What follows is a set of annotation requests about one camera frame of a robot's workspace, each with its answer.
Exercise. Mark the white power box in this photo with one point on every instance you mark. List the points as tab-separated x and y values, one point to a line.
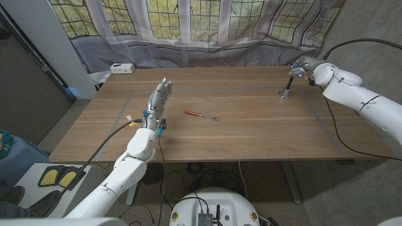
122	68

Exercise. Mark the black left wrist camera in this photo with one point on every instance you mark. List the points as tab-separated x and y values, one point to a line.
162	124

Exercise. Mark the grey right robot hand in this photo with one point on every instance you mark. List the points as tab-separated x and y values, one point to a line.
306	64

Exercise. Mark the teal object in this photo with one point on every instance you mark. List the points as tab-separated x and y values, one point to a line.
4	142

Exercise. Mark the yellow and black foot pedal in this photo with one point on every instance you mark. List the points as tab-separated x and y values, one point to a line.
50	177
67	179

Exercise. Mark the blue bag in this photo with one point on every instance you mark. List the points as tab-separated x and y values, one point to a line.
19	153

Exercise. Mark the dark shoe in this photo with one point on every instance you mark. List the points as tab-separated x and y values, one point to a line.
44	205
12	194

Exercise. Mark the grey electronics box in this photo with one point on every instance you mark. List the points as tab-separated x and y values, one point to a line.
204	219

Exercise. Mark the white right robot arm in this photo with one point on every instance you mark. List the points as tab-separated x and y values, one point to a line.
355	94

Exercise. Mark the white table leg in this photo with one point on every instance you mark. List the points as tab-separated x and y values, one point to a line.
130	196

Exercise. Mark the round black floor fan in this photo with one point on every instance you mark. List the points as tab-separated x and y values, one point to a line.
155	174

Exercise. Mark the white floor board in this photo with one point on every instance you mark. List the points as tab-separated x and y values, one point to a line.
31	194

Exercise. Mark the printed window backdrop cloth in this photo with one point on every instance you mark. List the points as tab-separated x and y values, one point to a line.
176	53

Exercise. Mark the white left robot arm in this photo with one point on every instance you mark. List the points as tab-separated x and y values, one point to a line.
125	175

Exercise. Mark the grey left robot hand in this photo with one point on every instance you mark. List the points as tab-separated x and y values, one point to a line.
155	103

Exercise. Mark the grey table leg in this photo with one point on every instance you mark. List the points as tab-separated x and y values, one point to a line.
292	185

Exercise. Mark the white robot torso base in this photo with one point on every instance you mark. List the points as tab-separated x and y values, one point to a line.
216	201

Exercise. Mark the person leg in jeans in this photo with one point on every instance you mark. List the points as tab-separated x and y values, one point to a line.
14	214

